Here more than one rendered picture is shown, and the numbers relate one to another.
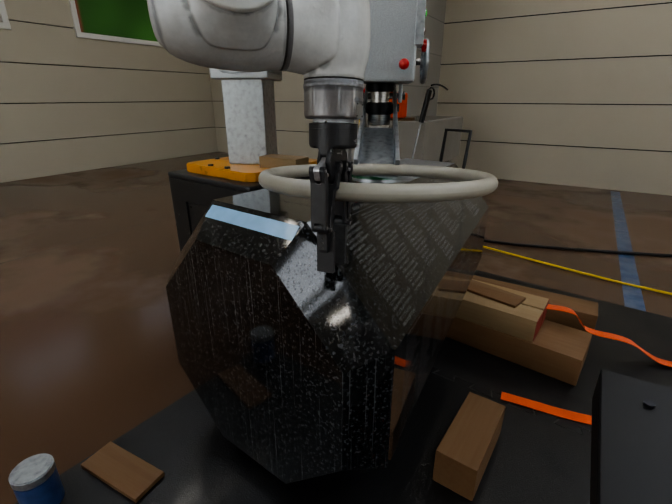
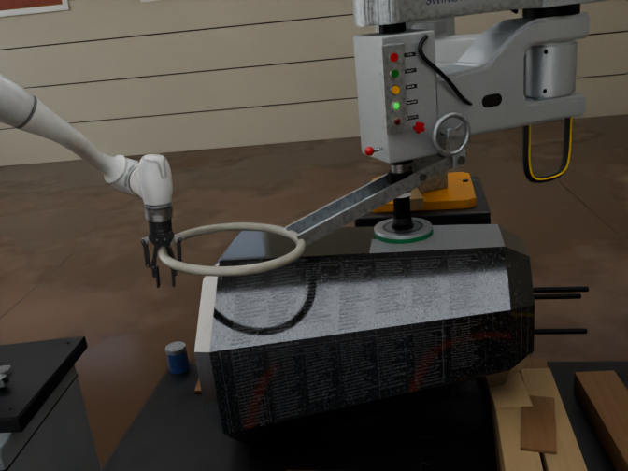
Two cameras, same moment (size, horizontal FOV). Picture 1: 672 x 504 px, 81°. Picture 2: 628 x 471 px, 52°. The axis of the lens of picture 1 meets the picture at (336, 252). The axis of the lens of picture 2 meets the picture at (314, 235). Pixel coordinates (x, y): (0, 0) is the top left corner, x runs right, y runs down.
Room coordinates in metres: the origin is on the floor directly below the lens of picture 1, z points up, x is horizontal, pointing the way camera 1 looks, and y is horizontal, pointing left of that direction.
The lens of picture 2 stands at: (0.19, -2.02, 1.65)
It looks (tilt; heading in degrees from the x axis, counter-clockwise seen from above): 20 degrees down; 64
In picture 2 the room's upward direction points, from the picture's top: 6 degrees counter-clockwise
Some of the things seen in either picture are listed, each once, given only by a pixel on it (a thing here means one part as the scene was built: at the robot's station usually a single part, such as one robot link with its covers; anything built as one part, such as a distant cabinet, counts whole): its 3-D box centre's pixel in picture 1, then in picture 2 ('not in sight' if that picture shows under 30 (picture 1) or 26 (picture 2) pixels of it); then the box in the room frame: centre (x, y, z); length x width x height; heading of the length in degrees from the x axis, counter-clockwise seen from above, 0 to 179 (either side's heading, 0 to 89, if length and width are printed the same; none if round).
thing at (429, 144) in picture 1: (416, 158); not in sight; (4.55, -0.91, 0.43); 1.30 x 0.62 x 0.86; 148
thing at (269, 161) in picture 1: (283, 162); (408, 197); (1.79, 0.23, 0.81); 0.20 x 0.10 x 0.05; 61
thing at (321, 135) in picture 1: (333, 152); (161, 232); (0.63, 0.00, 1.00); 0.08 x 0.07 x 0.09; 159
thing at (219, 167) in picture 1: (254, 164); (421, 190); (1.98, 0.40, 0.76); 0.49 x 0.49 x 0.05; 53
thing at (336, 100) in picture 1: (333, 102); (158, 211); (0.64, 0.00, 1.07); 0.09 x 0.09 x 0.06
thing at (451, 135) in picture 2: (414, 61); (446, 133); (1.59, -0.29, 1.20); 0.15 x 0.10 x 0.15; 174
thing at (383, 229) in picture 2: not in sight; (403, 227); (1.48, -0.15, 0.84); 0.21 x 0.21 x 0.01
